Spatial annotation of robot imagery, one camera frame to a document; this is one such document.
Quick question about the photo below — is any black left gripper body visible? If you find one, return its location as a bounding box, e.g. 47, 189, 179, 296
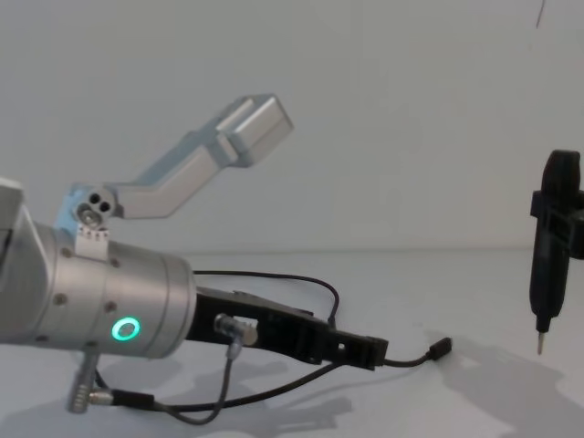
183, 287, 330, 366

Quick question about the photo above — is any black pen-shaped screwdriver tool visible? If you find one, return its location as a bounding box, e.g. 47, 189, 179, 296
528, 149, 584, 358

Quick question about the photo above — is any black cable with plug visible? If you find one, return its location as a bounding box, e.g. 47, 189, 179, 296
376, 337, 454, 368

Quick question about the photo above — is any thin dark robot cable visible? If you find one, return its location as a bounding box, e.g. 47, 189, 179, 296
193, 270, 340, 328

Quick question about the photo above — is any dark cable with silver plug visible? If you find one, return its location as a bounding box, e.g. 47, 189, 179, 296
67, 336, 326, 417

